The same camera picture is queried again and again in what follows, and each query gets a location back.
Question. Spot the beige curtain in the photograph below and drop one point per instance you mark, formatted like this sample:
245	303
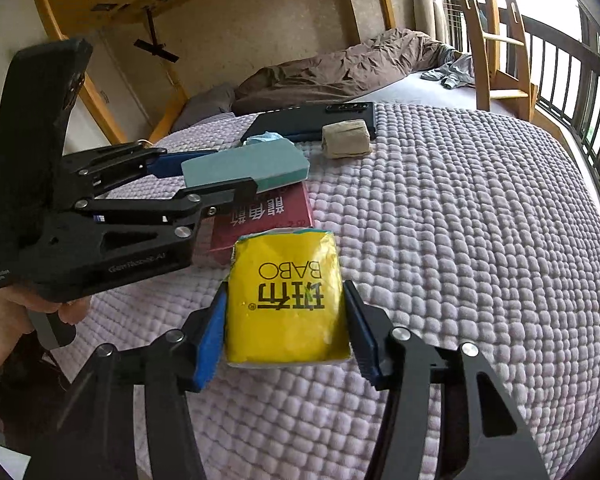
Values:
425	5

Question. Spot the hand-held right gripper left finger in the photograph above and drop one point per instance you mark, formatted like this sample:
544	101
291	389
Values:
210	345

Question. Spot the black window railing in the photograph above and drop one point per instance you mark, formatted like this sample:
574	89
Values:
570	70

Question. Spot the grey shirt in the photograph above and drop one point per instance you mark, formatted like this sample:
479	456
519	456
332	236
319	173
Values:
455	72

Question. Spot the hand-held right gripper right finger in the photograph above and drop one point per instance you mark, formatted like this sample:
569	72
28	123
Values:
365	350

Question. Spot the wooden bunk ladder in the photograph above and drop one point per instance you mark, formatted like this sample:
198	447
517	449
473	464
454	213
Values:
480	50

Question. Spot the red box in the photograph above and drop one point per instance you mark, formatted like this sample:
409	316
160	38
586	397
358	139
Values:
275	210

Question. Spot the teal box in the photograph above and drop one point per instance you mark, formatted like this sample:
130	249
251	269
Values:
250	162

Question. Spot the yellow tissue pack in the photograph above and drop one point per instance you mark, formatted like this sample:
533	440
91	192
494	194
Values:
285	310

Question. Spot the crumpled blue face mask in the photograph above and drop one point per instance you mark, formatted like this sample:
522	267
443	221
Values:
265	137

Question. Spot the grey pillow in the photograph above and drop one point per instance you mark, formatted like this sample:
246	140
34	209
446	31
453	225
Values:
205	105

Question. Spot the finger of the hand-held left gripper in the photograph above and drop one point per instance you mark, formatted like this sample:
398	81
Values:
167	165
220	195

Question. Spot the person's left hand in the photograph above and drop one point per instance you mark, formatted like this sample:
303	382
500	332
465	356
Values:
0	320

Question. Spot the lilac quilted blanket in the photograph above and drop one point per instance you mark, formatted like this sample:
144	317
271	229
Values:
455	240

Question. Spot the brown duvet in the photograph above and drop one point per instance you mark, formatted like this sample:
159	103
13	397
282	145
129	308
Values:
330	70

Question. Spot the grey bed sheet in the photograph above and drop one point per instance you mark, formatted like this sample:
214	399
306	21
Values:
420	92

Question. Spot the beige woven pouch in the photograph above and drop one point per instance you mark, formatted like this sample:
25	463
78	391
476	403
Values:
345	139

